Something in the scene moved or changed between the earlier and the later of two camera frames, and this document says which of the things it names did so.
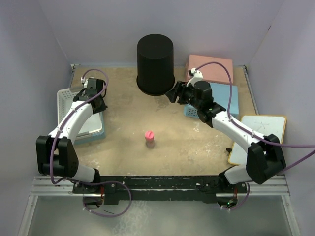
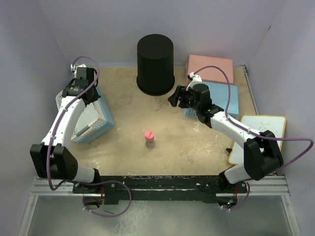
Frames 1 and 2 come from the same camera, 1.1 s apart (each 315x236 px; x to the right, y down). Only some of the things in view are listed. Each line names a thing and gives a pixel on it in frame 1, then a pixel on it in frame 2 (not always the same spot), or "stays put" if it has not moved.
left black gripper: (103, 106) → (96, 96)
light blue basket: (93, 137) → (109, 116)
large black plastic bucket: (155, 64) stays put
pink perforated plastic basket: (214, 73) stays put
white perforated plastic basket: (65, 102) stays put
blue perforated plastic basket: (221, 95) stays put
